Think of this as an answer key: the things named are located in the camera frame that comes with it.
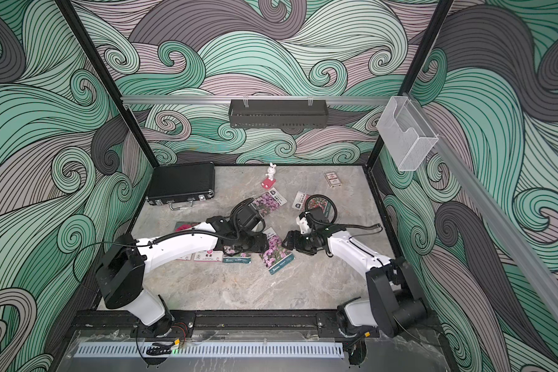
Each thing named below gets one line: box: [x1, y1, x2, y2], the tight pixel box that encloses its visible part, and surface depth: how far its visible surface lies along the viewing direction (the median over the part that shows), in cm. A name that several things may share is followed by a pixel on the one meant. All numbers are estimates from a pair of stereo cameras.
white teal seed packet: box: [259, 226, 296, 276], surface depth 89 cm
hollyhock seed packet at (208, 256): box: [193, 249, 224, 263], surface depth 89 cm
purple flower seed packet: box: [252, 187, 288, 218], surface depth 109 cm
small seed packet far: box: [323, 171, 343, 189], surface depth 116 cm
